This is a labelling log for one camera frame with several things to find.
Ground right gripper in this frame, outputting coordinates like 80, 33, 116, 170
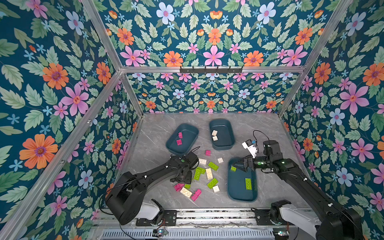
232, 152, 272, 174

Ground green long brick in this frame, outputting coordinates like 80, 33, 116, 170
207, 178, 219, 189
245, 178, 253, 191
208, 162, 219, 171
194, 167, 202, 181

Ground pink long brick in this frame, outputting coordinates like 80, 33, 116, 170
174, 184, 185, 192
191, 189, 202, 202

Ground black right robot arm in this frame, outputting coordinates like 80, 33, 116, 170
235, 140, 364, 240

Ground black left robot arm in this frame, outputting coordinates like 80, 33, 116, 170
106, 151, 199, 225

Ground white long brick top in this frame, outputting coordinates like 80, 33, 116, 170
199, 159, 207, 165

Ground white long brick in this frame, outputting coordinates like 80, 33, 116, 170
199, 159, 207, 165
180, 187, 193, 198

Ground left teal bin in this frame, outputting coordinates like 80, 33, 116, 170
166, 123, 199, 155

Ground teal bin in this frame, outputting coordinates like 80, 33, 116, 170
209, 119, 236, 151
166, 123, 199, 155
227, 157, 258, 203

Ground cream long brick centre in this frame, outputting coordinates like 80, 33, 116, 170
206, 168, 214, 181

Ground middle teal bin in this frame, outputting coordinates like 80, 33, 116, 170
209, 119, 236, 151

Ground right teal bin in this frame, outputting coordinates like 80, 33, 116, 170
227, 157, 258, 203

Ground white long brick bottom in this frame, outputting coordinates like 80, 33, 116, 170
180, 187, 193, 198

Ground pink long brick bottom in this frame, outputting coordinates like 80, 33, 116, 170
191, 189, 202, 202

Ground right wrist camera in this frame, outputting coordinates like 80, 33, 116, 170
242, 139, 259, 158

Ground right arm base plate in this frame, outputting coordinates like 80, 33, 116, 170
251, 208, 294, 226

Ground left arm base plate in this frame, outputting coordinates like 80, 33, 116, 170
136, 210, 178, 227

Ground black bracket on rail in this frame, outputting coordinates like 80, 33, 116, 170
179, 66, 243, 74

